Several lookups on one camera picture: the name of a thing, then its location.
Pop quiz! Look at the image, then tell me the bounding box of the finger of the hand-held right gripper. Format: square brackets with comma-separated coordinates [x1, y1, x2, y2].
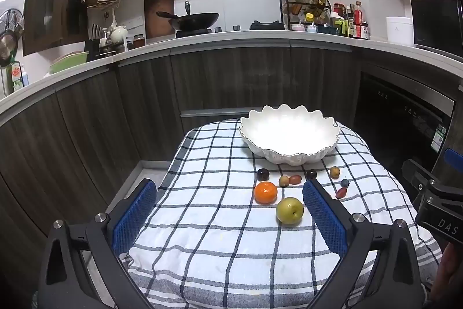
[436, 135, 463, 184]
[401, 159, 441, 197]

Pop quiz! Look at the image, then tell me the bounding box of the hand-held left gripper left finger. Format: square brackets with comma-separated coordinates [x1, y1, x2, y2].
[36, 178, 160, 309]

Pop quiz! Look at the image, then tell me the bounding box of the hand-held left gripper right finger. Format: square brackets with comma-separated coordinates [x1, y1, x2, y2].
[302, 179, 425, 309]

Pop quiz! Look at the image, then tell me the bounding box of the yellow-green apple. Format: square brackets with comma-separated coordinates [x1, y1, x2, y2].
[276, 197, 304, 226]

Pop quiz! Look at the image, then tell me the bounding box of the mandarin orange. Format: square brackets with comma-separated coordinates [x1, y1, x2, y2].
[253, 182, 278, 205]

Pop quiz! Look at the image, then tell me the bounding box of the white scalloped ceramic bowl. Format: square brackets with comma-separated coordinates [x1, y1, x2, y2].
[239, 104, 341, 165]

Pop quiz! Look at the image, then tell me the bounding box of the person's right hand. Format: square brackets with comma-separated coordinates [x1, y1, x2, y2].
[436, 243, 463, 299]

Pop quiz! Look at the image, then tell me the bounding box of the green sticker label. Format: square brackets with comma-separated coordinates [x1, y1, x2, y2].
[432, 124, 447, 152]

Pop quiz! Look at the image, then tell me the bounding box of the black built-in dishwasher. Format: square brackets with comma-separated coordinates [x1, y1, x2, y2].
[352, 72, 456, 187]

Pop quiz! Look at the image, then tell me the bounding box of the blue checked white cloth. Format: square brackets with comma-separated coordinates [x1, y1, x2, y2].
[121, 119, 445, 309]

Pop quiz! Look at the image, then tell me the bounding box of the black countertop appliance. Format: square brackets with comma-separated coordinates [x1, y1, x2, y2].
[410, 0, 463, 60]

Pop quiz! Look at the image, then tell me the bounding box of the white round container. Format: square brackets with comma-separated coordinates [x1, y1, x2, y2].
[386, 17, 414, 46]

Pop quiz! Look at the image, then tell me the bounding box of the red sauce bottle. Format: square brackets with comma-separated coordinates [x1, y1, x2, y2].
[354, 1, 363, 38]

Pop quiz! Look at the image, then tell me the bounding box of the green plastic basin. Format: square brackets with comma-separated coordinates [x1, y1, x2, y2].
[49, 51, 90, 75]

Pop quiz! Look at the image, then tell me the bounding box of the black knife block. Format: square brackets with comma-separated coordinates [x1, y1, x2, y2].
[89, 23, 104, 58]

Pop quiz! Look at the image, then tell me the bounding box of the white teapot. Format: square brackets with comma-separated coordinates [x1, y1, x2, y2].
[110, 26, 128, 43]

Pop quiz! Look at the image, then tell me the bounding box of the green dish soap bottle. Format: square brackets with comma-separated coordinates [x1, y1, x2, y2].
[8, 54, 24, 94]

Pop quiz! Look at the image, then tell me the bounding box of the black gas stove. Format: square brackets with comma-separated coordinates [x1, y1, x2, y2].
[175, 20, 286, 39]

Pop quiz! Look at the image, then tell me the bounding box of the black wok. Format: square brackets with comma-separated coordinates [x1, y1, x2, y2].
[156, 1, 220, 32]

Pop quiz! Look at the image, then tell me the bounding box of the brown cutting board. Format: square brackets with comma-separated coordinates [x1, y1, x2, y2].
[144, 0, 175, 39]

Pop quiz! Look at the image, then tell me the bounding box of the black spice rack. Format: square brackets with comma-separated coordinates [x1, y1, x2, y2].
[278, 0, 331, 31]

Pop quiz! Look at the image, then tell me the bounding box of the hanging metal strainer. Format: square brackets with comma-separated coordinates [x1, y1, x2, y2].
[0, 8, 25, 68]

